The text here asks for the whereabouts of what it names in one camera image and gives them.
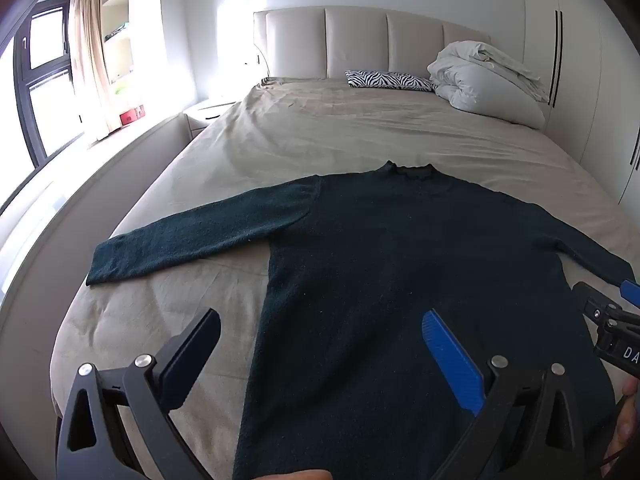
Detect beige bed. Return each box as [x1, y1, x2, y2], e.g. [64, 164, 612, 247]
[0, 76, 627, 480]

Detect white nightstand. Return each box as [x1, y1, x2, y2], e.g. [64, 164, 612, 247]
[182, 99, 239, 139]

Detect dark teal sweater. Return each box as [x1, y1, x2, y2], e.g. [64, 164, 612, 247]
[86, 161, 637, 480]

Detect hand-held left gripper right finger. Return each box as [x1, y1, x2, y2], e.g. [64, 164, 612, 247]
[422, 309, 596, 480]

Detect white wall shelf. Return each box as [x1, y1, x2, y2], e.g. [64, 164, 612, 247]
[99, 0, 137, 88]

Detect cream padded headboard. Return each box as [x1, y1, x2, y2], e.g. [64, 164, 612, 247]
[253, 6, 493, 81]

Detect person's left hand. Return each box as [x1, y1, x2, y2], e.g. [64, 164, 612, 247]
[260, 469, 334, 480]

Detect black framed window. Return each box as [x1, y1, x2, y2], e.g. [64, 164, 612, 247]
[0, 1, 85, 172]

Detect person's right hand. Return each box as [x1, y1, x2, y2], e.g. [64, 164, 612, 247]
[614, 375, 640, 462]

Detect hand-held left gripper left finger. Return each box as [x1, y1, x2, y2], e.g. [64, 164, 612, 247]
[55, 308, 221, 480]

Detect white folded duvet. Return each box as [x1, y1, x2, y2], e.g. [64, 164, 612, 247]
[426, 40, 549, 130]

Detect beige curtain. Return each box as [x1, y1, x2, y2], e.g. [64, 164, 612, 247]
[69, 0, 120, 142]

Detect white wardrobe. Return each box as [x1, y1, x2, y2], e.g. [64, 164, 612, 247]
[520, 0, 640, 207]

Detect zebra print pillow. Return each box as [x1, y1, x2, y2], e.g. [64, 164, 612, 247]
[345, 70, 436, 93]

